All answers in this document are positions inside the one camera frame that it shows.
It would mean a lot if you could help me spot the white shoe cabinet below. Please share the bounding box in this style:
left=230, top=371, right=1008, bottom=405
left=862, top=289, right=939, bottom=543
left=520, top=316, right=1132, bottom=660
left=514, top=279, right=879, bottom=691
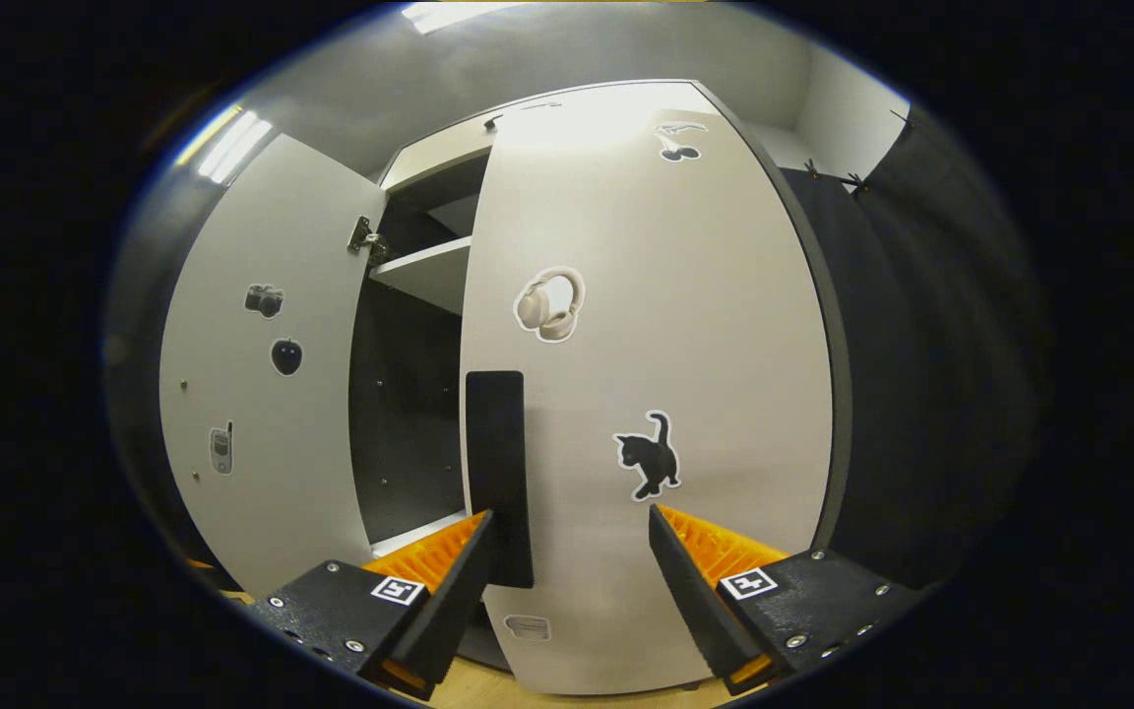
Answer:
left=348, top=79, right=853, bottom=671

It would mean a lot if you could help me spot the ceiling light panel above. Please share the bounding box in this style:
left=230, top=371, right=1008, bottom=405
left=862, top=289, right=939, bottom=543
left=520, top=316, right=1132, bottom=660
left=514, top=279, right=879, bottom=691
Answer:
left=400, top=0, right=529, bottom=36

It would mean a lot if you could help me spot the white cabinet door phone sticker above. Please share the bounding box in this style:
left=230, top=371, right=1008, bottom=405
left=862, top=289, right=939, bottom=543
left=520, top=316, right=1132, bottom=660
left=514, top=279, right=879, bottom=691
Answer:
left=158, top=133, right=389, bottom=599

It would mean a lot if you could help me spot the ceiling light strip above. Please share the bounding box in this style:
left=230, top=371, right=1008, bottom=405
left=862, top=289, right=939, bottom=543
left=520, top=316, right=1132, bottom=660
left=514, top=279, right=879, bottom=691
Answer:
left=173, top=103, right=278, bottom=186

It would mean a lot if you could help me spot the metal door hinge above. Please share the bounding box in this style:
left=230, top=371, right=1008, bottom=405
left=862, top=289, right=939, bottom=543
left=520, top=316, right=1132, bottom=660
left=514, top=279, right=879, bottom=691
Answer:
left=347, top=215, right=391, bottom=265

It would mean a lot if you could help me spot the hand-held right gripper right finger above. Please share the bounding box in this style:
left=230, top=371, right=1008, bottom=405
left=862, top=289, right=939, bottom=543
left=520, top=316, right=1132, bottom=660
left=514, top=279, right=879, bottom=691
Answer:
left=650, top=502, right=922, bottom=695

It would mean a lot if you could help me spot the black backdrop cloth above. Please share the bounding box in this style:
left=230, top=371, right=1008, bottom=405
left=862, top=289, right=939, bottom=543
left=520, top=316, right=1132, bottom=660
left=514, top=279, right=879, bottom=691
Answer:
left=784, top=103, right=1055, bottom=592

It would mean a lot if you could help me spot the black door handle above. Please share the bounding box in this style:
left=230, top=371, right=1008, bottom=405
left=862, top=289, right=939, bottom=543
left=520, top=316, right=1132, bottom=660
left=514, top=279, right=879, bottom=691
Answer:
left=466, top=370, right=536, bottom=589

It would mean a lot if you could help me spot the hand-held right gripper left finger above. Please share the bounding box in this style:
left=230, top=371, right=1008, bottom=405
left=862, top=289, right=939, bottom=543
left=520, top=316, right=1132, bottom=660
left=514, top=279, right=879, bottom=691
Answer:
left=247, top=507, right=502, bottom=702

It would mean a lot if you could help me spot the white cabinet shelf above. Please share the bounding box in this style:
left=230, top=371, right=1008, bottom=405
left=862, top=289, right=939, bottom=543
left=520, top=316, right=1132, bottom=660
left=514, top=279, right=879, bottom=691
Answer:
left=370, top=510, right=470, bottom=557
left=368, top=236, right=474, bottom=316

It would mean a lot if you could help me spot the white cabinet door headphone sticker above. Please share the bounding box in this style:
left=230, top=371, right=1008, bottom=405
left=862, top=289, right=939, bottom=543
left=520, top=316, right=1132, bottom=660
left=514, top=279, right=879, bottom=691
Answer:
left=459, top=81, right=849, bottom=695

